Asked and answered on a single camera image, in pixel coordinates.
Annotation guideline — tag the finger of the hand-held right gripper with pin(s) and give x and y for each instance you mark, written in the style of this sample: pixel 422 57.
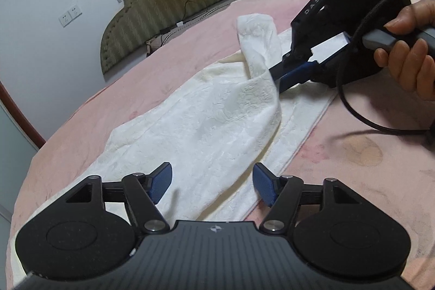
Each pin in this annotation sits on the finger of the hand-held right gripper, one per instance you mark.
pixel 279 69
pixel 299 74

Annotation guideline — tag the beige patterned cloth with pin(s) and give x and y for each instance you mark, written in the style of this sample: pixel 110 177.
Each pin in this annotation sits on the beige patterned cloth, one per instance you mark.
pixel 154 43

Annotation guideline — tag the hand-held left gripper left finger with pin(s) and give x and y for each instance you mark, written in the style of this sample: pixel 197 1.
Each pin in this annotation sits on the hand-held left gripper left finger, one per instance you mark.
pixel 159 181

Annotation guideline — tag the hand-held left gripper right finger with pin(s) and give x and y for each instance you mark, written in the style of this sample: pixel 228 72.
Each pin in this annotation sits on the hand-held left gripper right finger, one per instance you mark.
pixel 265 183

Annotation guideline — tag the brown wooden trim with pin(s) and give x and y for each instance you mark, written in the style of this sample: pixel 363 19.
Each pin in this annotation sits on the brown wooden trim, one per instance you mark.
pixel 25 122

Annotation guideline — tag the white wall socket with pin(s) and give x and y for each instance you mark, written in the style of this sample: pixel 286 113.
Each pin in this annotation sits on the white wall socket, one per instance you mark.
pixel 70 16

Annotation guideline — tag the white patterned pants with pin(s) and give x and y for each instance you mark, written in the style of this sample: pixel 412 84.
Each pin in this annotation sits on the white patterned pants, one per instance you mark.
pixel 210 120

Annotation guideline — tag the grey wardrobe door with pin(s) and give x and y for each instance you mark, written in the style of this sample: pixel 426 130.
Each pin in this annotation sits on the grey wardrobe door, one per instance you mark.
pixel 12 154

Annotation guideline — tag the person's right hand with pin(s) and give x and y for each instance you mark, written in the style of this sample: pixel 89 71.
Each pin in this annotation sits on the person's right hand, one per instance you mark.
pixel 414 65

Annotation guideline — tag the pink floral blanket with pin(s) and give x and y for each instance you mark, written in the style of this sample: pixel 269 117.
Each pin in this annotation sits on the pink floral blanket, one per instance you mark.
pixel 367 181

